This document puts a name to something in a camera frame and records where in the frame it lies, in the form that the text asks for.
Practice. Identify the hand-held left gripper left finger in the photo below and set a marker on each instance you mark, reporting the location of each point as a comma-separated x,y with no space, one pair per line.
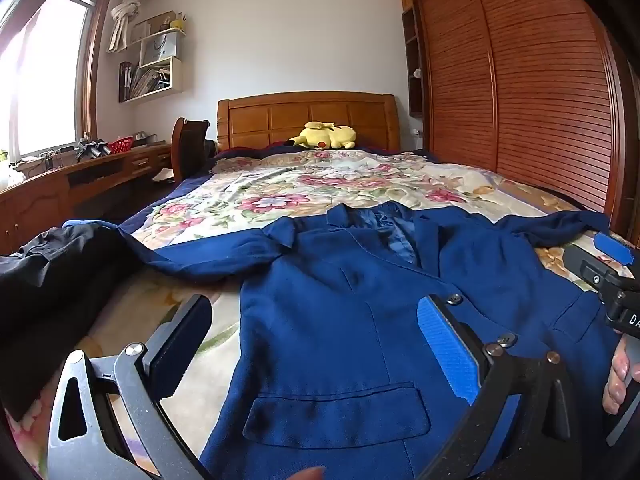
180,350

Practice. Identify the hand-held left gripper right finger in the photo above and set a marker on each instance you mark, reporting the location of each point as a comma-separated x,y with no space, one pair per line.
450,345

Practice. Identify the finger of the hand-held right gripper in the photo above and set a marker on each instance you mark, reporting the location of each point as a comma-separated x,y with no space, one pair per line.
590,267
612,249

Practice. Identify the blue suit jacket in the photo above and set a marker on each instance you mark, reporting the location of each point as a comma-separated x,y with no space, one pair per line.
340,320

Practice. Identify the person's right hand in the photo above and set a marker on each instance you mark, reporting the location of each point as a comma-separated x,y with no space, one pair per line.
619,375

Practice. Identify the person's left hand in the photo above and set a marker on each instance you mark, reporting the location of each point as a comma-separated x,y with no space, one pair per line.
305,475

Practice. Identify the black cloth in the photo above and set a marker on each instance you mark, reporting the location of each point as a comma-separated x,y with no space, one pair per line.
50,285

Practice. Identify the wooden slatted wardrobe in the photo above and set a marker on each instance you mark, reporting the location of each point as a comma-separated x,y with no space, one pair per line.
525,85

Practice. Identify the floral blanket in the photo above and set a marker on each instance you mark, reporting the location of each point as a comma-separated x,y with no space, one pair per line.
300,185

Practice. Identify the wooden chair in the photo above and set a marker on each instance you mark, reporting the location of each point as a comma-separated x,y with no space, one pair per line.
190,145

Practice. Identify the wooden desk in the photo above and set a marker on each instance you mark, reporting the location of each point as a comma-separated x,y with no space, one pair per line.
30,200

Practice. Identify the red basket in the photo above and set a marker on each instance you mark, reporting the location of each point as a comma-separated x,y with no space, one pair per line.
121,146

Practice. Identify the silver container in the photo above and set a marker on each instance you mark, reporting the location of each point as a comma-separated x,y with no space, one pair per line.
144,137

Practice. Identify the black metal tools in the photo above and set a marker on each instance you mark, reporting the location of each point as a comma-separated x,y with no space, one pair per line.
92,149

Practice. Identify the yellow plush toy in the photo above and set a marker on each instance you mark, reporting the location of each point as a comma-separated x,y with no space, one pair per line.
325,136

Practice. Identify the wooden bed headboard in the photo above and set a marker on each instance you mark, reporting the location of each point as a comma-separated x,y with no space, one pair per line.
280,115

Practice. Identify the row of books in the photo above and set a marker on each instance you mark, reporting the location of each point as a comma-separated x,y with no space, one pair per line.
145,82

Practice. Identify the white shopping bag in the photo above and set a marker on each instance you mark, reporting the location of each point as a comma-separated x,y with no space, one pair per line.
160,47

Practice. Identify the window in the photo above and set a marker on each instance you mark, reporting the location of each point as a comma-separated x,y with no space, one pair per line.
45,70

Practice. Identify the tied beige curtain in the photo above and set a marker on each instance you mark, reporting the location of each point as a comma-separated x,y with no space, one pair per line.
122,15

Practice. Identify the white wall shelf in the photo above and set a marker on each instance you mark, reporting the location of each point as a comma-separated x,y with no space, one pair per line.
176,77

